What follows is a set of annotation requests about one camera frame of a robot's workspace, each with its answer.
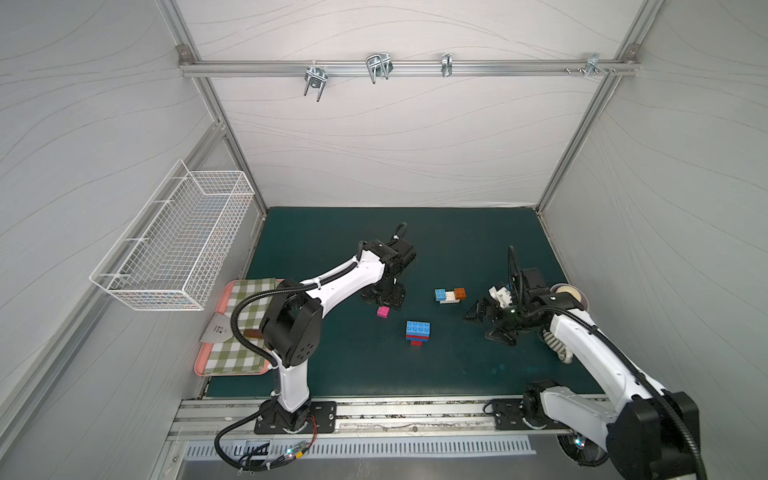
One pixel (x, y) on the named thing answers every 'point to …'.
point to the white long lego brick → (450, 298)
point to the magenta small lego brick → (383, 311)
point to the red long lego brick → (417, 337)
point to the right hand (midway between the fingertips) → (476, 325)
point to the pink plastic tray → (205, 352)
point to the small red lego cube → (416, 343)
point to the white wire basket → (166, 255)
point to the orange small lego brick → (460, 293)
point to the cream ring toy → (569, 289)
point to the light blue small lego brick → (440, 294)
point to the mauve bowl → (583, 300)
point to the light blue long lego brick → (415, 328)
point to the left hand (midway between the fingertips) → (387, 305)
